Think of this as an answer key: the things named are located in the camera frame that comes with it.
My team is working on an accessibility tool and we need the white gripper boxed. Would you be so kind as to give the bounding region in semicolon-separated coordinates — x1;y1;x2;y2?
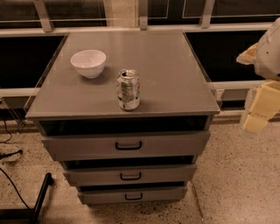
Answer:
236;17;280;134

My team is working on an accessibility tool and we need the grey bottom drawer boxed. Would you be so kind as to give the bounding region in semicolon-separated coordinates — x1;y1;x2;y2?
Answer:
78;185;187;205

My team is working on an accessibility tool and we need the grey drawer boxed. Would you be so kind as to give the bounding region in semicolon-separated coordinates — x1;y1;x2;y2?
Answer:
78;185;187;205
42;130;210;161
64;164;196;186

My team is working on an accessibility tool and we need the grey drawer cabinet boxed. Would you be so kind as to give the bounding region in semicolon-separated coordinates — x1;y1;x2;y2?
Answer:
27;31;220;204

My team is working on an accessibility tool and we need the grey top drawer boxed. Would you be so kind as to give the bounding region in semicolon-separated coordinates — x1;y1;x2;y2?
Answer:
42;130;210;161

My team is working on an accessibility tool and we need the grey middle drawer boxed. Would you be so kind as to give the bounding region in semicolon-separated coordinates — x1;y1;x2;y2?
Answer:
64;164;196;186

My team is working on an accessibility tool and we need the crumpled silver soda can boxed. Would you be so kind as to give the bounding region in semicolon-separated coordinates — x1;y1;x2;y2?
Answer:
116;69;140;110

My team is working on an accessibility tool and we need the white ceramic bowl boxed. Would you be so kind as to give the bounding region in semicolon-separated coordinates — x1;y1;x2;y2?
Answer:
70;50;107;79

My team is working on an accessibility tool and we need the metal window railing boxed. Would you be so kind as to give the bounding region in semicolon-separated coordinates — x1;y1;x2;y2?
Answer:
0;0;280;123

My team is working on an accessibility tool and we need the black metal stand leg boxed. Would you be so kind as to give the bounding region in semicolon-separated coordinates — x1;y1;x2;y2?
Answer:
0;172;54;224

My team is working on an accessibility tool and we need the black floor cable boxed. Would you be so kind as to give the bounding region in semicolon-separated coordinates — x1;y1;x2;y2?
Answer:
0;167;32;210

